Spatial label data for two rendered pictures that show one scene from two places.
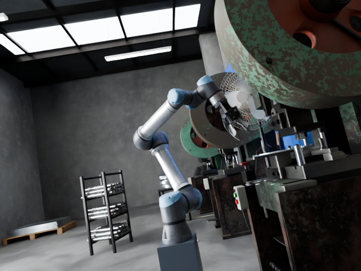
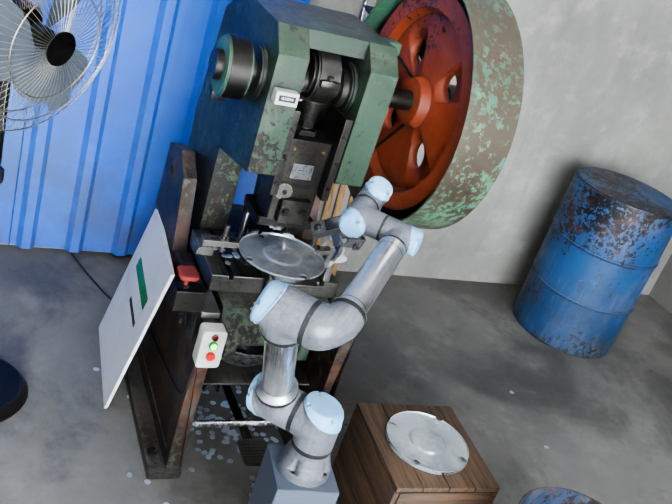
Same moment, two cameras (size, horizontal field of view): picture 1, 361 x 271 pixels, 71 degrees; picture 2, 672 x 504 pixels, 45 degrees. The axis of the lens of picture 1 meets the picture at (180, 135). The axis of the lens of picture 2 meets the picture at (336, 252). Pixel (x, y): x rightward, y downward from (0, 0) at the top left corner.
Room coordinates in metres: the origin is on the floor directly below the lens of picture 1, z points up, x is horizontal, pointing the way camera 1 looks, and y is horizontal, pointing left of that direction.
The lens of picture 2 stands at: (2.21, 1.68, 1.97)
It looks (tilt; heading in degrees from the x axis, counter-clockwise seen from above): 26 degrees down; 244
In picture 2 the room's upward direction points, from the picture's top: 19 degrees clockwise
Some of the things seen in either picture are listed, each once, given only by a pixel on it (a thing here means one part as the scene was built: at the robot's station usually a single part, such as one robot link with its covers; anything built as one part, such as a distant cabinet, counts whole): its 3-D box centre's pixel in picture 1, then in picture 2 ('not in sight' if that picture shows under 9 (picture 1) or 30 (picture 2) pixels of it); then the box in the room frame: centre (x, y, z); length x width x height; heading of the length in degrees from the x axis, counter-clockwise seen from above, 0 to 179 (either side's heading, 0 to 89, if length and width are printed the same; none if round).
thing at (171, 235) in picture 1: (175, 229); (307, 454); (1.34, 0.11, 0.50); 0.15 x 0.15 x 0.10
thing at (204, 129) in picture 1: (257, 149); not in sight; (3.10, -0.88, 0.87); 1.53 x 0.99 x 1.74; 92
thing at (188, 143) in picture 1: (222, 158); not in sight; (4.86, -0.70, 0.87); 1.53 x 0.99 x 1.74; 97
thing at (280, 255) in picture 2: (280, 151); (282, 255); (1.34, -0.50, 0.78); 0.29 x 0.29 x 0.01
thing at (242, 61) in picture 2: not in sight; (237, 72); (1.60, -0.63, 1.31); 0.22 x 0.12 x 0.22; 94
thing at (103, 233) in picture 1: (106, 209); not in sight; (3.35, 1.11, 0.47); 0.46 x 0.43 x 0.95; 74
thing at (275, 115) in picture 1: (284, 101); (295, 173); (1.35, -0.58, 1.04); 0.17 x 0.15 x 0.30; 94
